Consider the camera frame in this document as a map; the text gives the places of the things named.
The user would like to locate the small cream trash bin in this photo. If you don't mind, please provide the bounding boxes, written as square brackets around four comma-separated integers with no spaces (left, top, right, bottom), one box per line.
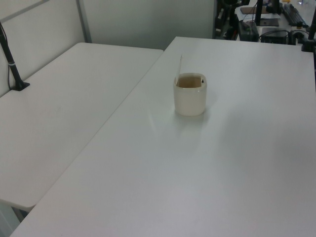
[173,72,208,117]

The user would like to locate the black office chair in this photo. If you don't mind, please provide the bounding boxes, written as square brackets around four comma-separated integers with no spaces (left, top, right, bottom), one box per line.
[214,0,241,40]

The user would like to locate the black electronics box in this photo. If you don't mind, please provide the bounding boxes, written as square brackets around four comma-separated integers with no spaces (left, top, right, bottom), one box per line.
[260,27,290,44]

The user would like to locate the black monitor stand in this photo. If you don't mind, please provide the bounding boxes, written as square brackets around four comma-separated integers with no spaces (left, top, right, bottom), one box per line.
[254,0,264,26]

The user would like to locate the black camera stand pole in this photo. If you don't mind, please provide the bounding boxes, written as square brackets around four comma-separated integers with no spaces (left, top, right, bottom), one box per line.
[0,21,31,91]

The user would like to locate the black table clamp mount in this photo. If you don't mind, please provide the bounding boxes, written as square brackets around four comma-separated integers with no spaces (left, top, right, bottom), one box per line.
[301,14,316,52]

